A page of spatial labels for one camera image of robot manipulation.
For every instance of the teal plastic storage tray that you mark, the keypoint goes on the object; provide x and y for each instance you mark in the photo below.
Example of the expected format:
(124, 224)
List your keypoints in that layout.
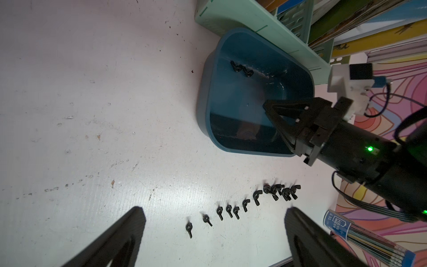
(230, 109)

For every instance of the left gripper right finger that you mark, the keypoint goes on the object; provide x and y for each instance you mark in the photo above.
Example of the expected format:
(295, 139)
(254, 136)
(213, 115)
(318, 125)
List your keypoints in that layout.
(311, 246)

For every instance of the eleventh black wing nut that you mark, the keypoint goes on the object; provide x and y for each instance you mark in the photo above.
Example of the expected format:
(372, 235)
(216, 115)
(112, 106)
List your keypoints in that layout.
(219, 211)

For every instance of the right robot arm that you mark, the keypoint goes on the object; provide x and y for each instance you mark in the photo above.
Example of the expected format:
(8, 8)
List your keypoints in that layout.
(395, 170)

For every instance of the twelfth black wing nut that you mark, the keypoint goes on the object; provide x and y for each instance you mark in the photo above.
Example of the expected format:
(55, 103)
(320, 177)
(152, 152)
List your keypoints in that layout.
(189, 229)

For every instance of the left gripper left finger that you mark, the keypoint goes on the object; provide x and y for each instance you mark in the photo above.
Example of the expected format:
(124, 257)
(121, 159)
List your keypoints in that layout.
(118, 246)

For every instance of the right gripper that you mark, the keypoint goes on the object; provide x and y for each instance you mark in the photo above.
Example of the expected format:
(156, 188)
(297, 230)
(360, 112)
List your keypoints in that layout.
(313, 120)

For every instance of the mint green file organizer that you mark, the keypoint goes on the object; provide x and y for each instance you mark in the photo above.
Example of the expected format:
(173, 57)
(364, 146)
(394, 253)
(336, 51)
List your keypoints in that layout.
(220, 17)

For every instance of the blue lid clear jar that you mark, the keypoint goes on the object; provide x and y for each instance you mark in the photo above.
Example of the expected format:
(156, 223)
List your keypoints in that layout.
(381, 248)

